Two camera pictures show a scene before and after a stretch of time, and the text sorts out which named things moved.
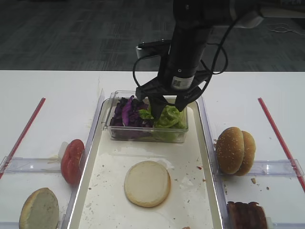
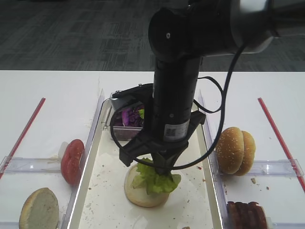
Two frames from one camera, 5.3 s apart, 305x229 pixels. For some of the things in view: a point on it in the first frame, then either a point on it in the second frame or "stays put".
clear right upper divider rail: x=277 y=168 stays put
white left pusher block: x=62 y=149 stays put
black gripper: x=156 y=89 → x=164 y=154
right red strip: x=288 y=155 stays put
